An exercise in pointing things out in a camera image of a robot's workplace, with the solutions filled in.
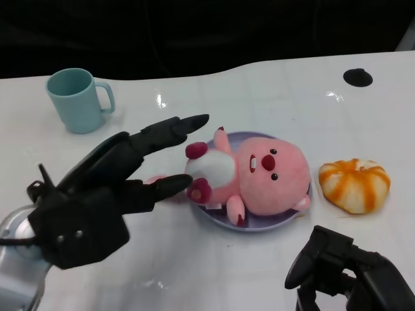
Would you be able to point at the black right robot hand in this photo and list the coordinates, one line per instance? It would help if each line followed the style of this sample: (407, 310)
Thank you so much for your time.
(373, 278)

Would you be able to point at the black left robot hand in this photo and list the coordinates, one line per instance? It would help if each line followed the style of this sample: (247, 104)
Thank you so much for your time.
(81, 220)

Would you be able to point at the pink plush beaver doll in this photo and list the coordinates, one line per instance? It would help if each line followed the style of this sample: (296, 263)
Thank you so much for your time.
(269, 184)

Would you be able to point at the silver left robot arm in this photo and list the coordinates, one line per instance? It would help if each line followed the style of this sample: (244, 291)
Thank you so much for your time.
(16, 278)

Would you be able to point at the lavender plastic plate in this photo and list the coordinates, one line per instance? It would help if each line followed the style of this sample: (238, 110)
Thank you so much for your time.
(259, 225)

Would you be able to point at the orange striped steamed bun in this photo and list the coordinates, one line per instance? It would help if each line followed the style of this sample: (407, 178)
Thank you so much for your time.
(353, 188)

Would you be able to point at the teal plastic mug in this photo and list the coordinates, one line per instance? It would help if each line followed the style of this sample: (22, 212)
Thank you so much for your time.
(78, 110)

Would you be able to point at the black round table grommet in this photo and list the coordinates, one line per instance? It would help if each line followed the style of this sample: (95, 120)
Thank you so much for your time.
(357, 77)

